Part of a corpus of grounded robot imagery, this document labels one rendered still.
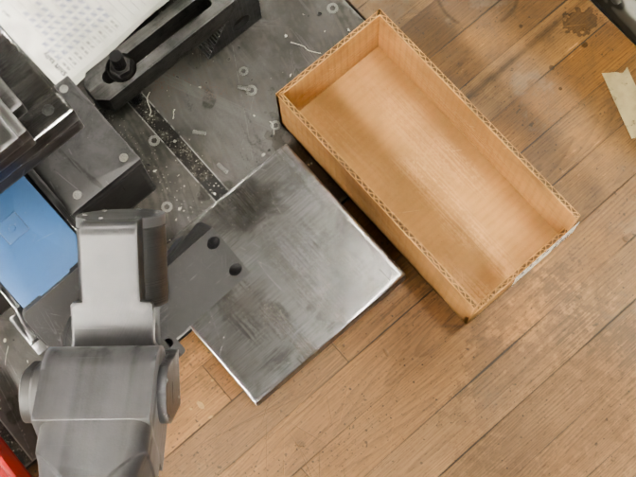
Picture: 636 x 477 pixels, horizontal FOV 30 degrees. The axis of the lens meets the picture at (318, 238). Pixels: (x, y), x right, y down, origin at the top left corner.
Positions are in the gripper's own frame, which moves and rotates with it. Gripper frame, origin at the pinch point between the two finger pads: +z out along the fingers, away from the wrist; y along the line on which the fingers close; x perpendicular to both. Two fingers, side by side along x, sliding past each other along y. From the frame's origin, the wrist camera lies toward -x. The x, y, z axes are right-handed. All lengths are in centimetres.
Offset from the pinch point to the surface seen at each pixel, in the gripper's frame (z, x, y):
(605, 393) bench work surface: -8.6, -28.2, -33.1
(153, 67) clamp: 9.6, -18.3, 10.0
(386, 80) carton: 8.1, -34.2, -4.2
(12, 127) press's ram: -11.5, -4.8, 15.6
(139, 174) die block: 7.7, -11.2, 4.0
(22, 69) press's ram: -5.4, -8.2, 17.8
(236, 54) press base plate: 14.8, -26.1, 5.4
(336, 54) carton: 4.9, -30.8, 1.5
